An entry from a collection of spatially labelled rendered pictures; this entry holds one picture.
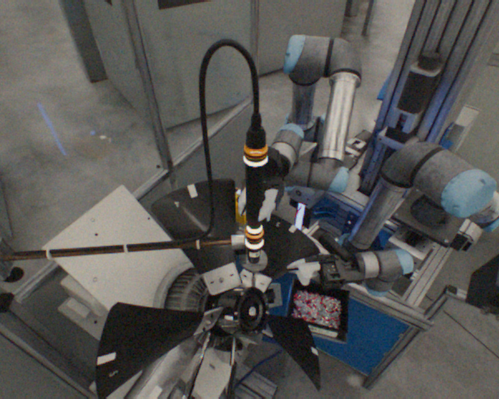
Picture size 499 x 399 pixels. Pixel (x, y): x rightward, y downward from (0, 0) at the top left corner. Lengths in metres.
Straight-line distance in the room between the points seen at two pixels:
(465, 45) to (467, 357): 1.76
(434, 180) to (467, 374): 1.68
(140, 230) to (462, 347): 2.04
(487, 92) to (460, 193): 1.58
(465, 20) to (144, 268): 1.24
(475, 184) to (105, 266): 0.92
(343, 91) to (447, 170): 0.37
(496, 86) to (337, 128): 1.52
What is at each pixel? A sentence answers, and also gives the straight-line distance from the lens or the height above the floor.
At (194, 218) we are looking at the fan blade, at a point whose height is 1.37.
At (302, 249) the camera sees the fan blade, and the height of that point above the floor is 1.17.
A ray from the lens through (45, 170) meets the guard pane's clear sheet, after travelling 1.20.
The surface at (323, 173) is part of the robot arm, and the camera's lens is 0.93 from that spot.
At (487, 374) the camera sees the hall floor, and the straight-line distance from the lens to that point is 2.47.
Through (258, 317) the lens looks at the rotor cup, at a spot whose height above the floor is 1.20.
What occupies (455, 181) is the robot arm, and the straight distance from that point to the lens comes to 0.87.
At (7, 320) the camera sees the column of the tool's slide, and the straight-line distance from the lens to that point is 1.17.
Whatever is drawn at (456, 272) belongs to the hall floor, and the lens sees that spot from 2.77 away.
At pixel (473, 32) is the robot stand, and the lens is 1.32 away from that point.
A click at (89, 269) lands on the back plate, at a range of 0.95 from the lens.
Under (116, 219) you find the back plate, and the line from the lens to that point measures 0.97.
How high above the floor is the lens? 1.99
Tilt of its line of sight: 46 degrees down
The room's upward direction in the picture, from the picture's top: straight up
